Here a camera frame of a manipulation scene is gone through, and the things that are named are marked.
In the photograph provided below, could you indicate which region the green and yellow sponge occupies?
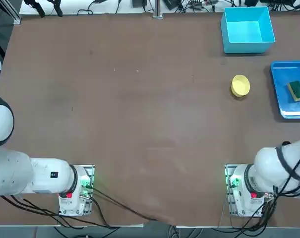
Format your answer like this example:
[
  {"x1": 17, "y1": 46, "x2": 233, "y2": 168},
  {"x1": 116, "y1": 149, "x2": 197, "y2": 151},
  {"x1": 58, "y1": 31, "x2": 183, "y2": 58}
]
[{"x1": 287, "y1": 80, "x2": 300, "y2": 103}]

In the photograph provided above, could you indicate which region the yellow bowl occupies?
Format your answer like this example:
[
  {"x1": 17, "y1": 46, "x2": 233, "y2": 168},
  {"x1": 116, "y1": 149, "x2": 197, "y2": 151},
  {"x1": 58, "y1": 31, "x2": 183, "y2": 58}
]
[{"x1": 231, "y1": 74, "x2": 251, "y2": 98}]

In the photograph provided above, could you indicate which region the dark blue tray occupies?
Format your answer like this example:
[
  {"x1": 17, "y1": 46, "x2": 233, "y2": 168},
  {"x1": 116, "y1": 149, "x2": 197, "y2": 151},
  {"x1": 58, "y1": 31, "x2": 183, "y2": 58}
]
[{"x1": 270, "y1": 60, "x2": 300, "y2": 120}]

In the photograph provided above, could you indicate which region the black electronic device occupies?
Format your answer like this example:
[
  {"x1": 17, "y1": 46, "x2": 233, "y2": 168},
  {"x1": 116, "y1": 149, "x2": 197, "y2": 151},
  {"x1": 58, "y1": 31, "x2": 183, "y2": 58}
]
[{"x1": 164, "y1": 0, "x2": 183, "y2": 11}]

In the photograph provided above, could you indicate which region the light blue bin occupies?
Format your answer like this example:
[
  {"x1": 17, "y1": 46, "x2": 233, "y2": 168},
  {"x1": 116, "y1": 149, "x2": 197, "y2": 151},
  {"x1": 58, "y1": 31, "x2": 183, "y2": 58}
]
[{"x1": 220, "y1": 6, "x2": 276, "y2": 54}]

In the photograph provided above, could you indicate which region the aluminium profile bar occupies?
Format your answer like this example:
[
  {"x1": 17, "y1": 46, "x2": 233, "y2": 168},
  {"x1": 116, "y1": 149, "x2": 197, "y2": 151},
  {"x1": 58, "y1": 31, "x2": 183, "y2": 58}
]
[{"x1": 0, "y1": 0, "x2": 22, "y2": 25}]

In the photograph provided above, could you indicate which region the black left arm base cable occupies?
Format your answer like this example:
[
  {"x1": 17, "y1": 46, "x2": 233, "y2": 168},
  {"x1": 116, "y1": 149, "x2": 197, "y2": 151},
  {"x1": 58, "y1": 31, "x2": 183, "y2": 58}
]
[{"x1": 0, "y1": 185, "x2": 165, "y2": 229}]

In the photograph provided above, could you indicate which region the black arm base cable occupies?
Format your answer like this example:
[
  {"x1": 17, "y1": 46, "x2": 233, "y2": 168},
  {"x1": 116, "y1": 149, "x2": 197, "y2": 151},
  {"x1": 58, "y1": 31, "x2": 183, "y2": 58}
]
[
  {"x1": 218, "y1": 193, "x2": 292, "y2": 232},
  {"x1": 0, "y1": 185, "x2": 165, "y2": 229}
]

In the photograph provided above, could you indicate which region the aluminium frame post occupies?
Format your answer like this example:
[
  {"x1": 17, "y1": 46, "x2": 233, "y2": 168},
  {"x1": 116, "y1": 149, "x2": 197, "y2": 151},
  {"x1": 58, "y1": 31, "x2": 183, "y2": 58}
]
[{"x1": 152, "y1": 0, "x2": 164, "y2": 19}]

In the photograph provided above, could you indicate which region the black looped cable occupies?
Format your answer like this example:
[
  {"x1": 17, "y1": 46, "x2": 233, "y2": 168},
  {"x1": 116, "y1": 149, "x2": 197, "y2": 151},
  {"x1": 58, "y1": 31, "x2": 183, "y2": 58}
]
[{"x1": 77, "y1": 0, "x2": 109, "y2": 15}]

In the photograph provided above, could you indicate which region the hub with plugged cables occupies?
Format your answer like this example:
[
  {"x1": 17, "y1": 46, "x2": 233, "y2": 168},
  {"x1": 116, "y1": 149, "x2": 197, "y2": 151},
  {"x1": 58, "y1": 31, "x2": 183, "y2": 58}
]
[{"x1": 188, "y1": 0, "x2": 219, "y2": 8}]

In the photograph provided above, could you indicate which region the black right arm base cable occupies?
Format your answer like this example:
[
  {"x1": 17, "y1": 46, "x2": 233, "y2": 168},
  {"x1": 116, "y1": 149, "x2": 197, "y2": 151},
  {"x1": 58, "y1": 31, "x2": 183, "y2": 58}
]
[{"x1": 218, "y1": 193, "x2": 292, "y2": 232}]

